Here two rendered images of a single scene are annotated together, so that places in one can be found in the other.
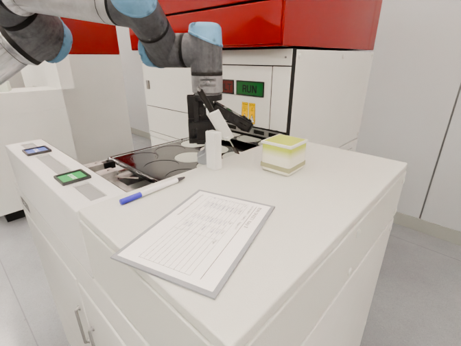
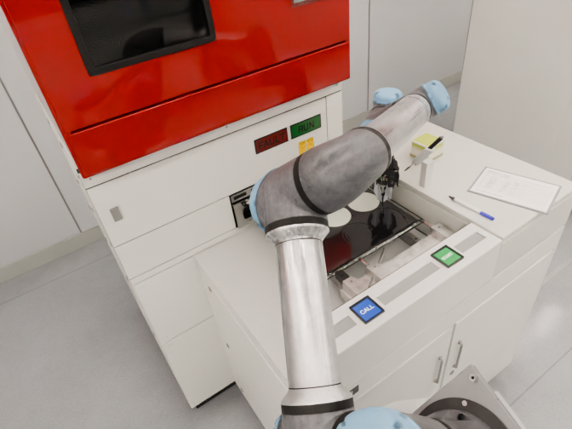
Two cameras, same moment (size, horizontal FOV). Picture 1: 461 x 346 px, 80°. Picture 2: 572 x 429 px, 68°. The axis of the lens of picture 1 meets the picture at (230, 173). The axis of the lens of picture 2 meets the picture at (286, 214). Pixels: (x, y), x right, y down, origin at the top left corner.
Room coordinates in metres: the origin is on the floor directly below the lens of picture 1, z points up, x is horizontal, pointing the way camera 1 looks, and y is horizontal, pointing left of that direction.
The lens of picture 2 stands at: (0.67, 1.14, 1.73)
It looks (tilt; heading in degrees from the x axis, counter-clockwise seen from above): 38 degrees down; 288
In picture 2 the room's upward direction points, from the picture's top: 7 degrees counter-clockwise
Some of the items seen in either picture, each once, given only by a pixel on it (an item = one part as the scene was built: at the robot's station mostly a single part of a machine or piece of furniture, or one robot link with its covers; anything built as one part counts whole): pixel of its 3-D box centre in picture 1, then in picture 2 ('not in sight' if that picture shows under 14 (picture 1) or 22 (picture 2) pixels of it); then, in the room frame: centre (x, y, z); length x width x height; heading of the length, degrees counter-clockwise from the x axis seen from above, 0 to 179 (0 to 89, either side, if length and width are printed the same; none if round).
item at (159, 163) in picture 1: (190, 157); (334, 216); (0.84, 0.13, 0.90); 0.34 x 0.34 x 0.01; 47
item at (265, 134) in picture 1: (232, 126); (288, 173); (1.01, -0.01, 0.96); 0.44 x 0.01 x 0.02; 47
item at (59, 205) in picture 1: (60, 189); (408, 301); (0.62, 0.43, 0.89); 0.55 x 0.09 x 0.14; 47
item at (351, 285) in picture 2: (88, 169); (357, 290); (0.74, 0.41, 0.89); 0.08 x 0.03 x 0.03; 137
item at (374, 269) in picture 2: (99, 177); (381, 276); (0.68, 0.35, 0.89); 0.08 x 0.03 x 0.03; 137
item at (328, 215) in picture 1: (271, 213); (446, 182); (0.50, -0.09, 0.89); 0.62 x 0.35 x 0.14; 137
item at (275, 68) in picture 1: (201, 104); (237, 176); (1.13, 0.12, 1.02); 0.82 x 0.03 x 0.40; 47
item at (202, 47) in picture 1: (204, 49); (386, 111); (0.70, 0.06, 1.21); 0.09 x 0.08 x 0.11; 77
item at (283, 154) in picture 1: (283, 154); (426, 148); (0.57, -0.12, 1.00); 0.07 x 0.07 x 0.07; 49
